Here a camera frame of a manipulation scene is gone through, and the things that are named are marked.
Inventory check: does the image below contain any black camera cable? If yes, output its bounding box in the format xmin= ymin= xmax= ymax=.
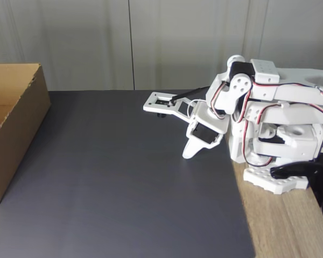
xmin=168 ymin=85 xmax=212 ymax=105

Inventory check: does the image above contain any dark grey table mat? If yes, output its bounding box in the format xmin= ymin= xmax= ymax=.
xmin=0 ymin=90 xmax=257 ymax=258

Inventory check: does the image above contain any thin white cable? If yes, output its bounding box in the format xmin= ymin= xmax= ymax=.
xmin=186 ymin=99 xmax=206 ymax=120

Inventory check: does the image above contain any brown cardboard box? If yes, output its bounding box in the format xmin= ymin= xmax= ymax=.
xmin=0 ymin=62 xmax=52 ymax=206

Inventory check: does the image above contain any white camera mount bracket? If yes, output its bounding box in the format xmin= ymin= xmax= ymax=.
xmin=143 ymin=91 xmax=198 ymax=126

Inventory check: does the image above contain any black table clamp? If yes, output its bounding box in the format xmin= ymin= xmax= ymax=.
xmin=269 ymin=161 xmax=323 ymax=208

